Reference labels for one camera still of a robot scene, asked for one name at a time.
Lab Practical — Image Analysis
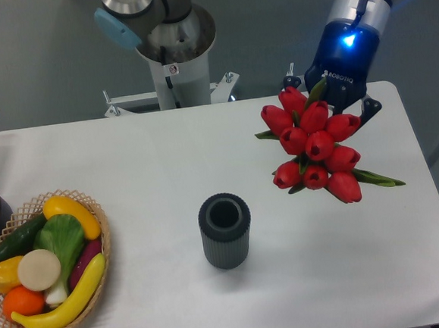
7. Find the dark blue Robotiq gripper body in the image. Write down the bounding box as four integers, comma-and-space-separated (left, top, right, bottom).
304, 21, 380, 114

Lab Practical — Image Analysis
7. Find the red tulip bouquet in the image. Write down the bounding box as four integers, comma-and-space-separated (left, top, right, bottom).
256, 80, 405, 204

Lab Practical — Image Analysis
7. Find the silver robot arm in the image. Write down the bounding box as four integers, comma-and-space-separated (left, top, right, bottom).
94, 0, 394, 122

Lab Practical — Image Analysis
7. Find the dark grey ribbed vase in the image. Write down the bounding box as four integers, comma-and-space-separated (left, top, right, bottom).
198, 192, 251, 270

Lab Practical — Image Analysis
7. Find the yellow squash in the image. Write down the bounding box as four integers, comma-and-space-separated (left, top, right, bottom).
42, 195, 101, 240

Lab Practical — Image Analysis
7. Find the purple sweet potato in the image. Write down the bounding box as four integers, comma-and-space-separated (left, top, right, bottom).
68, 239, 102, 291

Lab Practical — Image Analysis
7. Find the green bok choy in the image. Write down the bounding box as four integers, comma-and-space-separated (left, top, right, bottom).
33, 214, 85, 308

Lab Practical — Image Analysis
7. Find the beige round disc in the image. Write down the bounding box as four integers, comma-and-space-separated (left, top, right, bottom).
17, 249, 61, 292

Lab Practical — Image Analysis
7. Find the green cucumber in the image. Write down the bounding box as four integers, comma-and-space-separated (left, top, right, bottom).
0, 214, 47, 262

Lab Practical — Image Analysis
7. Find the yellow banana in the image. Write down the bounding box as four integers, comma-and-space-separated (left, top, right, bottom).
11, 253, 106, 328

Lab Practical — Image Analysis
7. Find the yellow bell pepper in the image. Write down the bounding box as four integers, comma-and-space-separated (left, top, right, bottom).
0, 255, 24, 295

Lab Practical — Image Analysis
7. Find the orange fruit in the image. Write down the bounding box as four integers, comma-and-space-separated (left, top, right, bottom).
2, 286, 45, 320

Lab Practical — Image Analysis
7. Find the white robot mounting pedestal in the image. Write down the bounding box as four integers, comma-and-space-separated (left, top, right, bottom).
95, 5, 240, 117

